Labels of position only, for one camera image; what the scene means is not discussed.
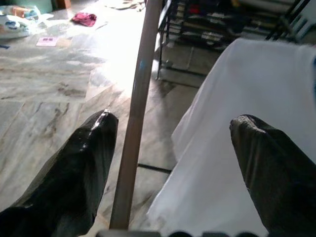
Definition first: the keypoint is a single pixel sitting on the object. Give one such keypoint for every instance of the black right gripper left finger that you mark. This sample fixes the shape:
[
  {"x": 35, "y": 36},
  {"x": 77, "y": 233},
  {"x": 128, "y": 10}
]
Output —
[{"x": 61, "y": 185}]

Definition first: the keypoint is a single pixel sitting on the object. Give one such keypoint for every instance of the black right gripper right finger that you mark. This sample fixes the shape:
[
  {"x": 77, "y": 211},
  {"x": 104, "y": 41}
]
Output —
[{"x": 276, "y": 185}]

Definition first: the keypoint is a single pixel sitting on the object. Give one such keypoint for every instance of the pink clothes hanger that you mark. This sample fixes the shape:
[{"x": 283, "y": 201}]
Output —
[{"x": 138, "y": 98}]

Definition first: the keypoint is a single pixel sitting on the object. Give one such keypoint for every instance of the white shirt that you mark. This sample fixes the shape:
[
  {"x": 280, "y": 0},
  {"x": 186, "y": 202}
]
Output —
[{"x": 222, "y": 111}]

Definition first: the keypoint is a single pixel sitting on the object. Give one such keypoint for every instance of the pink paper sheet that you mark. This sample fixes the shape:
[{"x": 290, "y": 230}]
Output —
[{"x": 47, "y": 41}]

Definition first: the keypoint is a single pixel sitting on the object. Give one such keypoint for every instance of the white printed plastic bag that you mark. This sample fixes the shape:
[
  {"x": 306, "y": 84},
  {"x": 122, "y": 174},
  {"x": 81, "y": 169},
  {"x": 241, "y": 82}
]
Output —
[{"x": 14, "y": 24}]

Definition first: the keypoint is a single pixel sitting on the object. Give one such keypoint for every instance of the maroon cloth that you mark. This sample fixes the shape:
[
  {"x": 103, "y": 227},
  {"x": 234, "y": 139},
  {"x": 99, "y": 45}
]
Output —
[{"x": 84, "y": 19}]

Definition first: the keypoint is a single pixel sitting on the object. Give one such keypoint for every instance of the black metal drying rack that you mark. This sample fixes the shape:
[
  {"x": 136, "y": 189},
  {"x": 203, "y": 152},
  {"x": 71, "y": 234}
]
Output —
[{"x": 161, "y": 49}]

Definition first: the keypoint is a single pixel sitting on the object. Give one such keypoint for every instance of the green storage bin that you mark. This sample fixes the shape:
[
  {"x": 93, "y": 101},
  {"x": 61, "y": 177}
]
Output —
[{"x": 37, "y": 5}]

